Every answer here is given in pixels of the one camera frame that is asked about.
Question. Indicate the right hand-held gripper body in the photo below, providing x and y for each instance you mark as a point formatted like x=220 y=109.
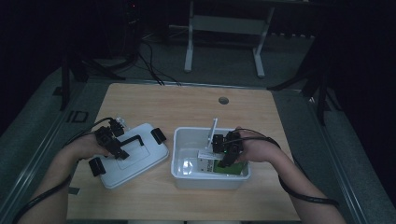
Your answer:
x=233 y=142

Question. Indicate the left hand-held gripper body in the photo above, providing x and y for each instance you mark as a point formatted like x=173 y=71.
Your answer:
x=106 y=138

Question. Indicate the green and white medicine box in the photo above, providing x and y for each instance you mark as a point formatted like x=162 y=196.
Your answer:
x=235 y=169

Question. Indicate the white plastic storage box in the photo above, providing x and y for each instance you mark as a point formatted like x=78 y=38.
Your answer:
x=186 y=149

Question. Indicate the person's left hand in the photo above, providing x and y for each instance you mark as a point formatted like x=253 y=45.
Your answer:
x=84 y=147

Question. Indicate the person's right hand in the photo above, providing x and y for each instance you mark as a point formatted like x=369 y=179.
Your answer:
x=258 y=151

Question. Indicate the grey tape piece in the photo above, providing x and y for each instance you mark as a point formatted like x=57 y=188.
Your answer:
x=74 y=190

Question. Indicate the black tripod stand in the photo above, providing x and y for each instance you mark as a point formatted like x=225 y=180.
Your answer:
x=320 y=99
x=65 y=87

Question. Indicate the white metal stand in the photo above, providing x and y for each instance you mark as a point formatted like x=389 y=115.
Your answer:
x=227 y=24

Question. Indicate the dark computer tower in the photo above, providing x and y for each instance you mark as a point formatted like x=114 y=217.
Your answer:
x=133 y=21

